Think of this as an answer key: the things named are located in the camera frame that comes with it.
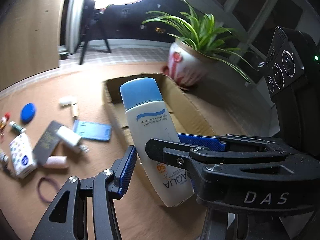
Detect white blue-capped sunscreen bottle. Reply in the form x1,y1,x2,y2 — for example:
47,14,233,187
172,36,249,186
119,77,195,208

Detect white dotted cream box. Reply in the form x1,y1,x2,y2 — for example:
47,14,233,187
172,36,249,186
9,133,37,179

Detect small white soft piece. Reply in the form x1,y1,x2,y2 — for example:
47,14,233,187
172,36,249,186
59,96,77,107

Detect round blue tin lid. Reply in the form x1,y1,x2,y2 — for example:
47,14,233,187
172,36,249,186
20,102,36,124

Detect purple hair band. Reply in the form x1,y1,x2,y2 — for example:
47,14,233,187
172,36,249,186
36,176,60,204

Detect white power adapter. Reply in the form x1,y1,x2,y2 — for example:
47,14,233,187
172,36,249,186
56,126,89,154

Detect black booklet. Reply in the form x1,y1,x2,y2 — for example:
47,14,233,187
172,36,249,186
33,121,63,166

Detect red white flower pot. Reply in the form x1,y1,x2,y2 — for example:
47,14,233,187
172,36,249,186
167,38,216,88

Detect wooden clothespin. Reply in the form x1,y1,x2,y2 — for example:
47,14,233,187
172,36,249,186
71,103,79,119

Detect small green white tube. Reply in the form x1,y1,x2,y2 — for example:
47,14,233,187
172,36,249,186
9,121,26,134

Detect green spider plant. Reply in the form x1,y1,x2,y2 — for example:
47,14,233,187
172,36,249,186
141,0,253,85

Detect red white small figure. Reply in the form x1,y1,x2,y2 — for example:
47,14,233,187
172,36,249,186
0,112,10,136

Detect wooden cabinet panel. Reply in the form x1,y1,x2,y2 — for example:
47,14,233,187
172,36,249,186
1,0,64,89

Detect black camera module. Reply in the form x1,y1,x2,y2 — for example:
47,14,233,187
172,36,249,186
260,27,319,98

